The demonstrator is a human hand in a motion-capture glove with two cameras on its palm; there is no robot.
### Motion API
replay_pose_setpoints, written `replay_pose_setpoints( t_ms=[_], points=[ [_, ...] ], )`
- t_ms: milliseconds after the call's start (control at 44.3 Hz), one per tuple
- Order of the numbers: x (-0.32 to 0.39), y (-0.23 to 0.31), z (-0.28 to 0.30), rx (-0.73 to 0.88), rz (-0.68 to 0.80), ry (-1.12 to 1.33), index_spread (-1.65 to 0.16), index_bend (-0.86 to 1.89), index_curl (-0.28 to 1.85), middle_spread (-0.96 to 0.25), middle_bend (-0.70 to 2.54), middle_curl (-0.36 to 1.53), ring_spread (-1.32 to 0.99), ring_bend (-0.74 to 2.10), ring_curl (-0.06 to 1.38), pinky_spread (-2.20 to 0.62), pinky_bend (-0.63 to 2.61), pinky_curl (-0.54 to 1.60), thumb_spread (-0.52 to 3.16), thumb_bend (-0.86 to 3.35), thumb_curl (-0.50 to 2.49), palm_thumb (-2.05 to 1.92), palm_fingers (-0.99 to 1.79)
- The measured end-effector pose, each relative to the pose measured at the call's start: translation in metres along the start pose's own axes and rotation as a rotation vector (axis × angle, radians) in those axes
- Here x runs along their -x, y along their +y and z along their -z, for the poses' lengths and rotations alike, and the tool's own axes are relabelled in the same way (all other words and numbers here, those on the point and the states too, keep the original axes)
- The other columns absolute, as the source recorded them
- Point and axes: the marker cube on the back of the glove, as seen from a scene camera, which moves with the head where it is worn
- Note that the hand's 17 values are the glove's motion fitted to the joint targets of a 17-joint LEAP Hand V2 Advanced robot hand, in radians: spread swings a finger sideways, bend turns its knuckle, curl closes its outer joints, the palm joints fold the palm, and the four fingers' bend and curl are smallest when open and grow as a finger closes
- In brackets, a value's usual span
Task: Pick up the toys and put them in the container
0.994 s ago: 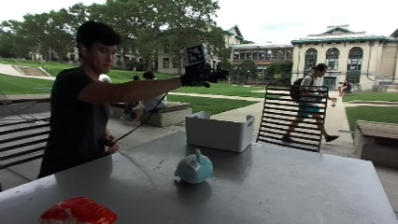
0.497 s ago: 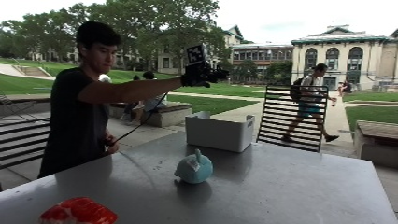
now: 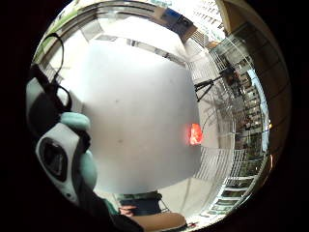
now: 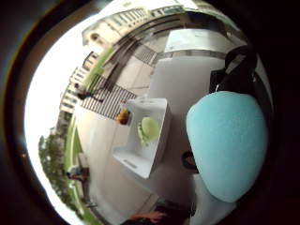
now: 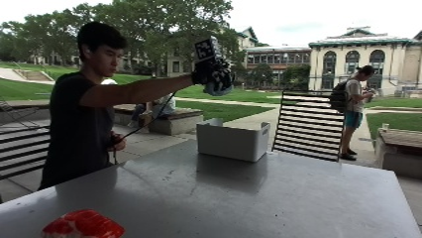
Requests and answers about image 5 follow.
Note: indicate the cream building with arched windows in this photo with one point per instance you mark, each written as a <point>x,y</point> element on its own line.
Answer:
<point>365,62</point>

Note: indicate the black slatted metal chair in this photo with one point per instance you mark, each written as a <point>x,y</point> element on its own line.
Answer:
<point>21,152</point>
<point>309,127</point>

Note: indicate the grey-blue round object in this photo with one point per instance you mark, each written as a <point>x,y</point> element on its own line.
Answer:
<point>216,90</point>

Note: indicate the clear cup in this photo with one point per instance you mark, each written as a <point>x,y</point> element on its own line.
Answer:
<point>385,126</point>

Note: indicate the outdoor stone stairs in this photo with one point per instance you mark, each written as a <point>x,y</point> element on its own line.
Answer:
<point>32,75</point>

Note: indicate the the person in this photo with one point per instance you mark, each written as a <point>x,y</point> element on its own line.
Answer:
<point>78,125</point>

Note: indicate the red and white soft toy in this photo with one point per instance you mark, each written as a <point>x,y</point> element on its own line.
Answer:
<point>82,225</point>

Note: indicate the stone bench with wooden seat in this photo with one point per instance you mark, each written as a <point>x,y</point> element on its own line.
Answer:
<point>399,150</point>
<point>176,120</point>

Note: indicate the white plastic storage bin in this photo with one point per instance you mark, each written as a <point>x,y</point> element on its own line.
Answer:
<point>231,142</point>

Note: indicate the large green tree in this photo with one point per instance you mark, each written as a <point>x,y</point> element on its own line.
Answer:
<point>166,23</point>

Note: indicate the white marker cube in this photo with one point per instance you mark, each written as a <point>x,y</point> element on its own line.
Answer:
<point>205,49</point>

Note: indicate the brick building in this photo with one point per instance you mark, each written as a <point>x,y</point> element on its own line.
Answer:
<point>277,61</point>

